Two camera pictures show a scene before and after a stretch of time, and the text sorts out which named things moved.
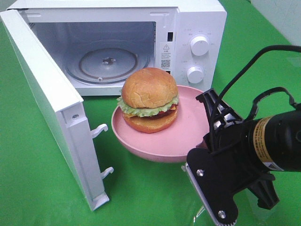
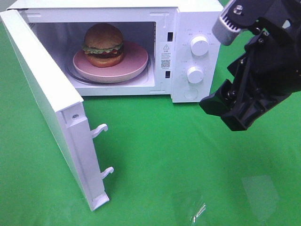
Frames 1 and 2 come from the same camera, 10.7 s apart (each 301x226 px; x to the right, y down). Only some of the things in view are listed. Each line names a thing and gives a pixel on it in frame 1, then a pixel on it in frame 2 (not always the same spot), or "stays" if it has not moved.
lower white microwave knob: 195,75 stays
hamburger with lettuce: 149,100 → 103,45
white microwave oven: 99,43 stays
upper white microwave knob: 199,45 stays
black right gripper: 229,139 → 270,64
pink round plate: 191,128 → 135,60
